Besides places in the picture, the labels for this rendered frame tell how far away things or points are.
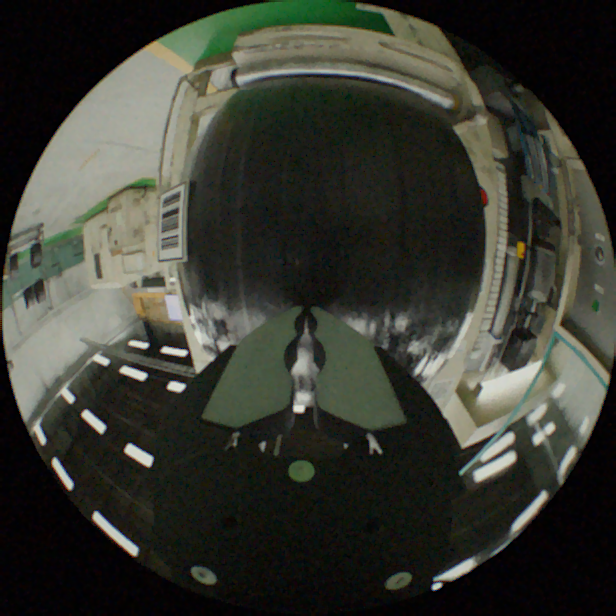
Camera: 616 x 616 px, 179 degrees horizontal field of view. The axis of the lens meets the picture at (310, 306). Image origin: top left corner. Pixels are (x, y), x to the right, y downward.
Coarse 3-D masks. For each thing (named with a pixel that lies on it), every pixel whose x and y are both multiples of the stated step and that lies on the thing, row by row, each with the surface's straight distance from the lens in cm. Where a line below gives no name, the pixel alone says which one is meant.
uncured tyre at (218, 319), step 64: (256, 128) 16; (320, 128) 16; (384, 128) 17; (448, 128) 23; (192, 192) 16; (256, 192) 13; (320, 192) 13; (384, 192) 14; (448, 192) 16; (192, 256) 16; (256, 256) 13; (320, 256) 13; (384, 256) 13; (448, 256) 16; (192, 320) 21; (256, 320) 15; (384, 320) 15; (448, 320) 18
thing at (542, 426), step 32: (576, 352) 53; (544, 384) 59; (576, 384) 55; (512, 416) 65; (544, 416) 60; (576, 416) 56; (512, 448) 68; (544, 448) 62; (576, 448) 59; (480, 480) 80; (512, 480) 70; (544, 480) 65; (480, 512) 84; (512, 512) 74; (480, 544) 89; (448, 576) 113
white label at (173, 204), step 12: (168, 192) 19; (180, 192) 17; (168, 204) 18; (180, 204) 17; (168, 216) 18; (180, 216) 16; (168, 228) 18; (180, 228) 16; (168, 240) 18; (180, 240) 16; (168, 252) 18; (180, 252) 16
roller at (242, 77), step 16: (256, 64) 37; (272, 64) 36; (288, 64) 35; (304, 64) 35; (320, 64) 35; (336, 64) 35; (352, 64) 36; (240, 80) 36; (256, 80) 36; (368, 80) 36; (384, 80) 36; (400, 80) 37; (416, 80) 39; (416, 96) 39; (432, 96) 39; (448, 96) 41
